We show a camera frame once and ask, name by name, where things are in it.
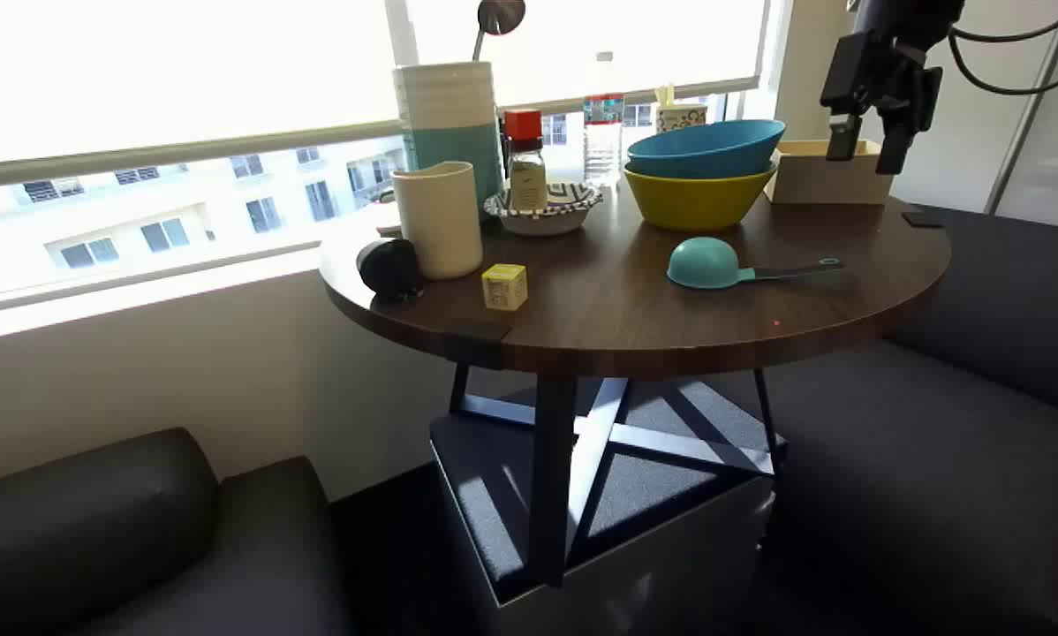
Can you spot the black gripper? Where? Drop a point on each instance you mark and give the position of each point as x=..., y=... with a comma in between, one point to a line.
x=904, y=19

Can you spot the patterned cup with sticks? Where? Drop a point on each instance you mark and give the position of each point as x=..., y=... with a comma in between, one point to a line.
x=681, y=117

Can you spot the teal measuring cup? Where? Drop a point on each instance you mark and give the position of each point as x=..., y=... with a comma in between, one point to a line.
x=706, y=263

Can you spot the cream cup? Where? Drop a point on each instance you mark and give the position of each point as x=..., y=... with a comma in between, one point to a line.
x=439, y=225

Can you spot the light wooden box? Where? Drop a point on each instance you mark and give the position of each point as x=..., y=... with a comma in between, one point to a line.
x=825, y=181

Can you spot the small flat black object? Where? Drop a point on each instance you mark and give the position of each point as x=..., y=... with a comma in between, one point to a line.
x=923, y=219

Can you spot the blue bowl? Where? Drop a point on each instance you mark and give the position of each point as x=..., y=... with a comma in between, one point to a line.
x=706, y=146

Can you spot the yellow bowl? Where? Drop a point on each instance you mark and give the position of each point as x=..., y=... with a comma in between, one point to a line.
x=697, y=201

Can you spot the white roller blind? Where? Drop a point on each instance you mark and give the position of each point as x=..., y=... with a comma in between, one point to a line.
x=176, y=71
x=670, y=44

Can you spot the clear water bottle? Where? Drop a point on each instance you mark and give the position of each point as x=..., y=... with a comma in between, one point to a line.
x=602, y=132

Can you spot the patterned paper bowl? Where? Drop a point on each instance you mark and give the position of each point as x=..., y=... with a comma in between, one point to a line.
x=555, y=216

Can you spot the spice jar with red lid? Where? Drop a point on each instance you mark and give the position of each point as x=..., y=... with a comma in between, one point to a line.
x=525, y=168

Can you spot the dark grey sofa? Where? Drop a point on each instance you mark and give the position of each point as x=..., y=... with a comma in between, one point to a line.
x=935, y=459

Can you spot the metal ladle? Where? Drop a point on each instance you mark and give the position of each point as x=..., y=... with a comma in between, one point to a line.
x=499, y=14

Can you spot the yellow cube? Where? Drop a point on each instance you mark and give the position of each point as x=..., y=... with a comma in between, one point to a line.
x=504, y=288

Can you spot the white and teal utensil holder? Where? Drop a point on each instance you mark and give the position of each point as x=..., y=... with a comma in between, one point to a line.
x=449, y=115

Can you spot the black round object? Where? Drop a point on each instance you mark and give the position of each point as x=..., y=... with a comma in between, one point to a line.
x=389, y=268

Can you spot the window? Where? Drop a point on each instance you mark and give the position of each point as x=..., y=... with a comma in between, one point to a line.
x=185, y=221

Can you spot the dark grey armchair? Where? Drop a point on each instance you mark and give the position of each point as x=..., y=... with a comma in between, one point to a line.
x=140, y=539

